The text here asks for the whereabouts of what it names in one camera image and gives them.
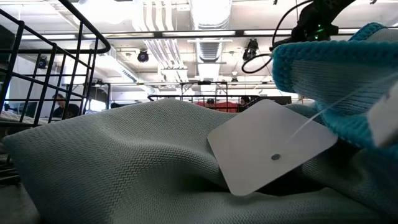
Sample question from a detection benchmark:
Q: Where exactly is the white paper towel tag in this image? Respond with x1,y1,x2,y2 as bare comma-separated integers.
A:
207,98,339,197

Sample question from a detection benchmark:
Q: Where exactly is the light blue microfiber towel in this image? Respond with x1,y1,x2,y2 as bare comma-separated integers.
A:
1,21,398,224

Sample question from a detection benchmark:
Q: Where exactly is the white microfiber towel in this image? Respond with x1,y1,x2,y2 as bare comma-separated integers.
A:
0,110,43,126

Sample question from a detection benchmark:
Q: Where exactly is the black ceiling spotlight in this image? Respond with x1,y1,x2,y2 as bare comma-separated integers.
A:
37,55,49,70
136,49,150,63

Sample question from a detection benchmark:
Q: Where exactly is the black monitor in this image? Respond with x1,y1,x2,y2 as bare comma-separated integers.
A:
261,95,292,105

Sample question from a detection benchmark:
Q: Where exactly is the black overhead light bar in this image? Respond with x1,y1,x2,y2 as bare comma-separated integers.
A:
18,29,398,40

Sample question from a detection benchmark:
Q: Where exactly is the black wire basket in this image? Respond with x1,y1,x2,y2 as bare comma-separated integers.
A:
147,94,261,113
0,0,112,187

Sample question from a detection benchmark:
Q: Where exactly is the black background rig frame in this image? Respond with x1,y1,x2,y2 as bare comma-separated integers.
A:
91,80,277,102

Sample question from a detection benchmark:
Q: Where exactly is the silver ventilation duct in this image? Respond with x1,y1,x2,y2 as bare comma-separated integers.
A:
188,0,233,63

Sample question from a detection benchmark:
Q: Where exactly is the black overhead camera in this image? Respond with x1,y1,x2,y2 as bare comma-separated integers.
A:
242,37,261,62

